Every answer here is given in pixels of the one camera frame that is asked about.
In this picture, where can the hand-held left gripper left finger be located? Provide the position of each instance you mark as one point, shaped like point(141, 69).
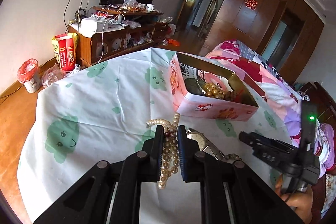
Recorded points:
point(158, 153)

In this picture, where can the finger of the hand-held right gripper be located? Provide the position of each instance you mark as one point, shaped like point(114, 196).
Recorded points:
point(262, 138)
point(267, 154)

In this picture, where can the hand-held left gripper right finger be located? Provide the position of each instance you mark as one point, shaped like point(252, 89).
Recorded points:
point(182, 155)

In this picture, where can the pink tin box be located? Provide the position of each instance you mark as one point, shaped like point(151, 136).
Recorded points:
point(210, 108)

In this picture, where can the green translucent bangle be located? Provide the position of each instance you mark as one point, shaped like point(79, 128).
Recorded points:
point(191, 86)

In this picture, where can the pink bangle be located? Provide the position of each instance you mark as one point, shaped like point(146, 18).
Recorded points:
point(210, 75)

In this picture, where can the person's right hand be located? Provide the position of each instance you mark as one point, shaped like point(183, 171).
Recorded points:
point(296, 203)

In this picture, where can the silver wrist watch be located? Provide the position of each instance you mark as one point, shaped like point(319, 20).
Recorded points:
point(198, 138)

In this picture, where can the pink pillow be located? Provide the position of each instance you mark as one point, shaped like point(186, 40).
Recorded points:
point(326, 145)

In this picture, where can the pink patchwork quilt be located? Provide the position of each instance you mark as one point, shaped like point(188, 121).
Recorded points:
point(275, 87)

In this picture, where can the white green cloud tablecloth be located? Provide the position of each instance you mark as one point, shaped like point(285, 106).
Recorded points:
point(105, 108)

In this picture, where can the printed paper card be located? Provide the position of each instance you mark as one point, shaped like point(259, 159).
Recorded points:
point(193, 71)

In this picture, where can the wooden wardrobe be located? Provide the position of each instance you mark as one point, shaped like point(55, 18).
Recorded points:
point(262, 29)

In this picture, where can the orange plastic wrapper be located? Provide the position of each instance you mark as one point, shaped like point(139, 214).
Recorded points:
point(173, 42)

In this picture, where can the white red gift bag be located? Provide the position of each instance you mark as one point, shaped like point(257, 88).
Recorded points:
point(168, 27)

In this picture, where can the wooden television stand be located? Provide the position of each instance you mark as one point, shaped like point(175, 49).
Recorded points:
point(86, 48)

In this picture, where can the clear plastic bag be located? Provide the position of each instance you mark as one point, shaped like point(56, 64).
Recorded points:
point(56, 77)

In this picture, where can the red yellow paper bag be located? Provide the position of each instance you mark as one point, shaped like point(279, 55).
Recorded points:
point(65, 53)

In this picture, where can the white cardboard box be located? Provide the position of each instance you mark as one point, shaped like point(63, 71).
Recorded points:
point(93, 24)

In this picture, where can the white mug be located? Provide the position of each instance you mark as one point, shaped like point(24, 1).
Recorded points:
point(150, 7)

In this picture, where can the trash bin with pink bag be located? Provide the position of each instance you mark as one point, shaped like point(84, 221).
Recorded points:
point(29, 77)

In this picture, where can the wooden room door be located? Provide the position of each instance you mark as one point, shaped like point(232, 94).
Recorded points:
point(194, 3)

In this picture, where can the wooden bed frame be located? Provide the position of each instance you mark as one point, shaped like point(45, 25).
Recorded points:
point(325, 103)

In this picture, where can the red paper wall decoration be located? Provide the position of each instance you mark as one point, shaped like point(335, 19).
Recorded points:
point(250, 2)

